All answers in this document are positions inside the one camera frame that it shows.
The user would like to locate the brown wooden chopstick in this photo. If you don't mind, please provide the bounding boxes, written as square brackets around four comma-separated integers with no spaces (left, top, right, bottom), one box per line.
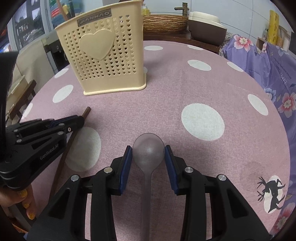
[48,106,92,202]

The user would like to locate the translucent plastic spoon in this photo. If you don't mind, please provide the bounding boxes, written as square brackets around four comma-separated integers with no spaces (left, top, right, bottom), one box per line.
[132,133,165,240]

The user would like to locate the left hand yellow nails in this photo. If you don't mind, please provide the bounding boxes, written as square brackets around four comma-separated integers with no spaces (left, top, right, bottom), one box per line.
[1,185,37,220]

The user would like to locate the dark wooden chair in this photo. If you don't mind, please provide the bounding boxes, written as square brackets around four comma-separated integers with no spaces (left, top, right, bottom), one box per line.
[6,78,37,120]

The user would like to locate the black water dispenser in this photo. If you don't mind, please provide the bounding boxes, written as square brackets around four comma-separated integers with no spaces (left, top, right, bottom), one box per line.
[42,30,69,74]

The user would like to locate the pink polka dot tablecloth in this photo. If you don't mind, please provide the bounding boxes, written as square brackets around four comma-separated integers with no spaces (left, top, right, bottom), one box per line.
[23,41,290,230]

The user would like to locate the beige plastic utensil holder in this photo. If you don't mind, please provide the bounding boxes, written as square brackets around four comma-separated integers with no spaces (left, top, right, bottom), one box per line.
[55,1,147,95]

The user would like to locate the blue water jug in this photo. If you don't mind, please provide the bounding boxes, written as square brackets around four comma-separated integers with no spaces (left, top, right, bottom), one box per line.
[49,0,75,28]

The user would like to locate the purple floral cloth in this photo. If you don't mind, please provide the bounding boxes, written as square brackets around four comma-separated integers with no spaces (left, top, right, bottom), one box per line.
[222,35,295,235]

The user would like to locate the woven brown basin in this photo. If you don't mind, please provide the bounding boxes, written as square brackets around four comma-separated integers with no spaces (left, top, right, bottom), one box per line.
[143,15,188,33]

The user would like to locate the yellow soap bottle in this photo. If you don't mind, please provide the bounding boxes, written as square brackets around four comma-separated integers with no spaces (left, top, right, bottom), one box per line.
[142,4,150,16]

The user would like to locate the brown cream rice cooker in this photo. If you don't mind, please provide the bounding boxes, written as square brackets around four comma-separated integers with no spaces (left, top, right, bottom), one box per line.
[188,11,227,46]

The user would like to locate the yellow roll package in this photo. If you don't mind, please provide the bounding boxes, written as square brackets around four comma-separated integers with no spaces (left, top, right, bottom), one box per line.
[267,10,280,45]

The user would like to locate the bronze faucet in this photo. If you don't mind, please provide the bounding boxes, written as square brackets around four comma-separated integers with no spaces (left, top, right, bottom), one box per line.
[174,2,189,16]

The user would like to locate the window with frame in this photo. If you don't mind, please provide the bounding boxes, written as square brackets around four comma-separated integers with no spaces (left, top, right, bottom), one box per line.
[7,1,49,51]

